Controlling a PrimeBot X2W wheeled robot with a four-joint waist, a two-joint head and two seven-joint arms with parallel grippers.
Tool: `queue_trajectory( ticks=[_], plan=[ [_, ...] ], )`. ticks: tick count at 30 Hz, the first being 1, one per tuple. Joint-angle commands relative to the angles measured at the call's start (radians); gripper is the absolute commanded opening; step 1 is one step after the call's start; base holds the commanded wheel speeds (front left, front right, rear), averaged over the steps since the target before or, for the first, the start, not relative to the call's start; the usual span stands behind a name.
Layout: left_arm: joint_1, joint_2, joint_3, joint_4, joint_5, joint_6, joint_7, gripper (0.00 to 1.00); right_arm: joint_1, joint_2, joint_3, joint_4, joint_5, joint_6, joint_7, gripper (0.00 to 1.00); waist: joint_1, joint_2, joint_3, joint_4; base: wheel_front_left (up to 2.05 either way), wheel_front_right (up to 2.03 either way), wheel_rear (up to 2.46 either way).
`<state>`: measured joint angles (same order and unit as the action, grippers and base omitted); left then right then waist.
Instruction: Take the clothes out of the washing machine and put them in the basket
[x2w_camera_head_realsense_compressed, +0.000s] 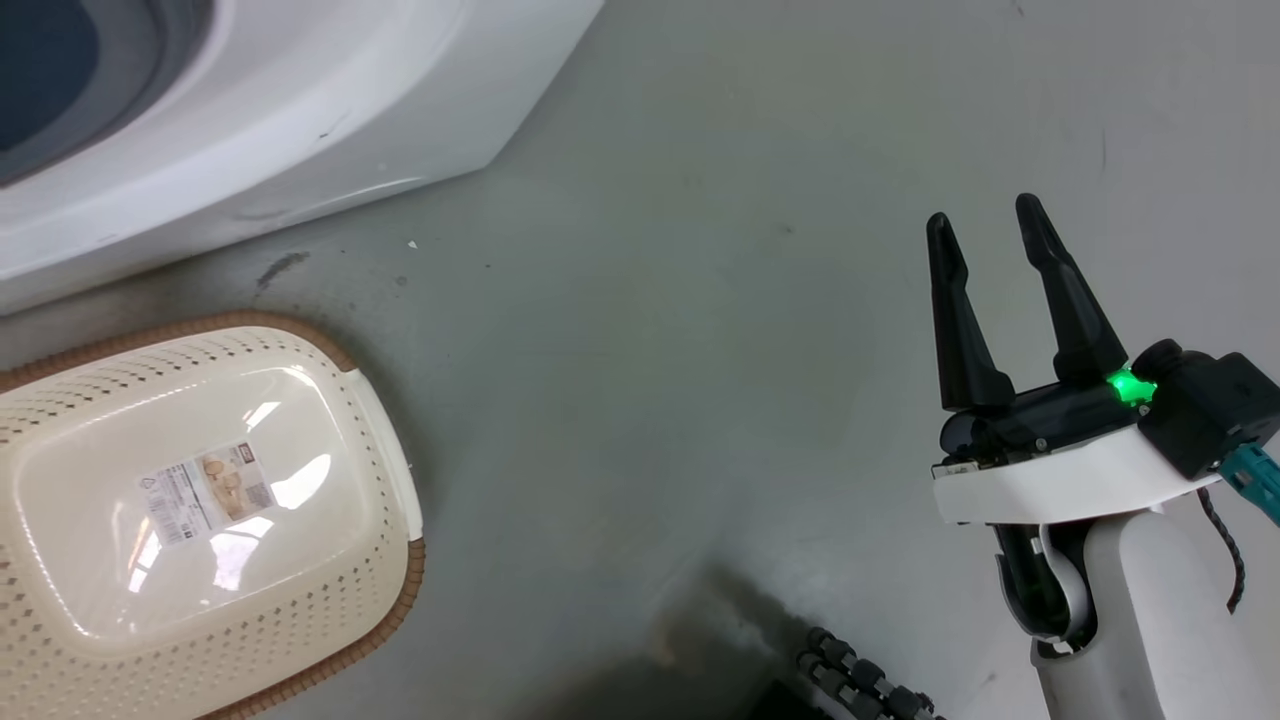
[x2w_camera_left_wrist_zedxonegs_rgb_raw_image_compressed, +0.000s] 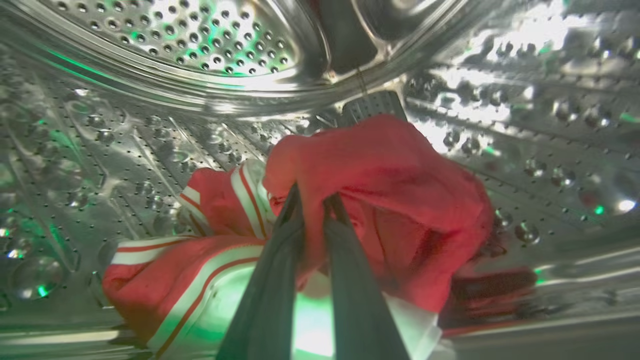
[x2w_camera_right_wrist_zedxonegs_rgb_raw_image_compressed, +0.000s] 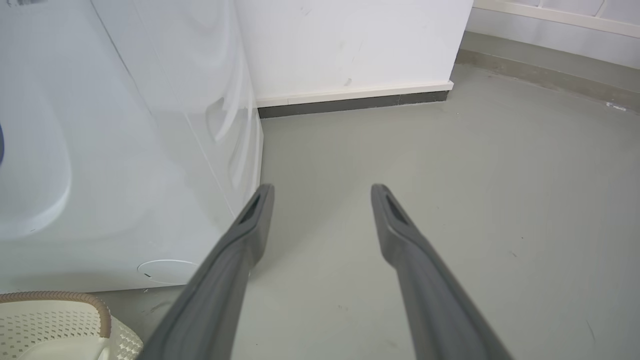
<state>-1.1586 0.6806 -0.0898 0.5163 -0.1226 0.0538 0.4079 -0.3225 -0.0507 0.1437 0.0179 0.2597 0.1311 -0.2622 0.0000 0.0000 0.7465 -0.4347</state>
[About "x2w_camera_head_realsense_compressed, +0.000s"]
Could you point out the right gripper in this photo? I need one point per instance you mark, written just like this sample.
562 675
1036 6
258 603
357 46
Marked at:
1050 470

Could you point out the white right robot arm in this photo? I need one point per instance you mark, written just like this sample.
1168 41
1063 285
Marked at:
1170 620

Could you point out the white washing machine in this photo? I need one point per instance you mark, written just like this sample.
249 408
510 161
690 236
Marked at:
380 90

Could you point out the cream perforated laundry basket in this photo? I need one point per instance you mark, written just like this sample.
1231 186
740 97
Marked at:
80 560

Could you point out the round washing machine door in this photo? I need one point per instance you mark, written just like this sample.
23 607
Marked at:
70 70

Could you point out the paper label sticker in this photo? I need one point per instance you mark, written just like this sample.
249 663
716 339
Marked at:
205 492

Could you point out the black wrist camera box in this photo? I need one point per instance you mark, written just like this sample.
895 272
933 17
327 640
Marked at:
1205 405

